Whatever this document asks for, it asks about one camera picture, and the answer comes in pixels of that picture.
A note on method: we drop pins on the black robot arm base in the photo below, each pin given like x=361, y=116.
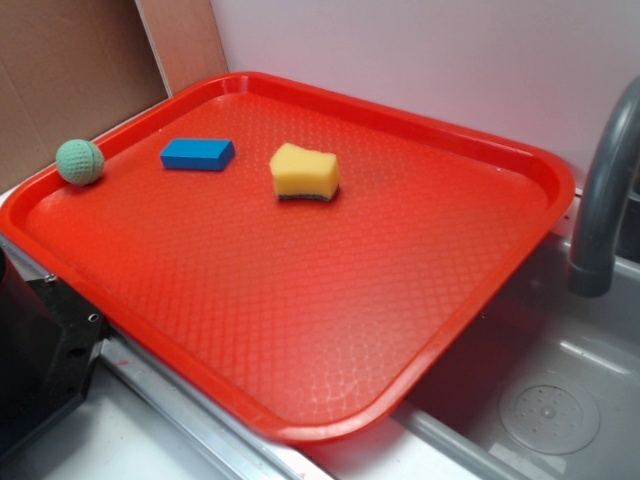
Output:
x=50, y=339

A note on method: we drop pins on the grey plastic sink basin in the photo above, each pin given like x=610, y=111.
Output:
x=542, y=385

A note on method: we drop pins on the green textured ball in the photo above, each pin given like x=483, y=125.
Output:
x=79, y=162

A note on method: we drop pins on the blue rectangular block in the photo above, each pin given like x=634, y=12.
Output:
x=198, y=154

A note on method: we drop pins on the grey toy faucet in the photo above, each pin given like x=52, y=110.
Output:
x=607, y=223

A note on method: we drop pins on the brown cardboard panel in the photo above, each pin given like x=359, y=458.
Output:
x=79, y=68

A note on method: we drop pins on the yellow sponge with dark base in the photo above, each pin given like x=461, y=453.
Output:
x=301, y=173

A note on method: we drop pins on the red plastic tray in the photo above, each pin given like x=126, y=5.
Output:
x=306, y=319

